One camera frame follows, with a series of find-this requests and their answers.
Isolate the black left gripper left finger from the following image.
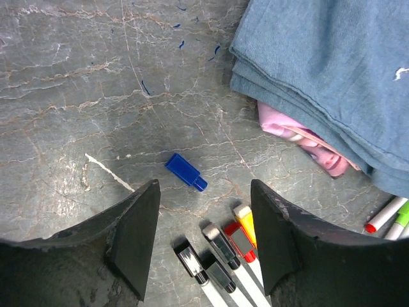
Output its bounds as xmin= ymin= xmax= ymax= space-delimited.
xmin=1 ymin=180 xmax=160 ymax=306

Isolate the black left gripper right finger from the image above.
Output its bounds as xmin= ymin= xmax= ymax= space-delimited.
xmin=251 ymin=179 xmax=408 ymax=306

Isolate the blue pen cap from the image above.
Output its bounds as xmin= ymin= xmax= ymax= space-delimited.
xmin=165 ymin=153 xmax=208 ymax=192

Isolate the red cap marker left group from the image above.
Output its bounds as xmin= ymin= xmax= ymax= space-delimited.
xmin=202 ymin=223 xmax=272 ymax=307

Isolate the yellow cap marker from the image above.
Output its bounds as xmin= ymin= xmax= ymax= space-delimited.
xmin=223 ymin=221 xmax=266 ymax=288

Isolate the blue cap marker left group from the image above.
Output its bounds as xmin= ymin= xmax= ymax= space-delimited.
xmin=233 ymin=204 xmax=258 ymax=249

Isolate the black cap marker outer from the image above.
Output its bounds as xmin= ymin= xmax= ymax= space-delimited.
xmin=173 ymin=239 xmax=228 ymax=307

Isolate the black cap marker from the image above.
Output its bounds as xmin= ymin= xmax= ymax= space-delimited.
xmin=173 ymin=239 xmax=228 ymax=307
xmin=203 ymin=253 xmax=253 ymax=307

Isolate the pink folded cloth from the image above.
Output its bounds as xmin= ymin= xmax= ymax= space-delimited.
xmin=258 ymin=101 xmax=360 ymax=178

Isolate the green cap marker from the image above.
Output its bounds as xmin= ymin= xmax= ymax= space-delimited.
xmin=384 ymin=201 xmax=408 ymax=240

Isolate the red cap marker top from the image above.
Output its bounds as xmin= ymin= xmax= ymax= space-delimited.
xmin=364 ymin=197 xmax=408 ymax=233

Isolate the blue folded cloth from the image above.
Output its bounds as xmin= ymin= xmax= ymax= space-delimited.
xmin=229 ymin=1 xmax=408 ymax=198

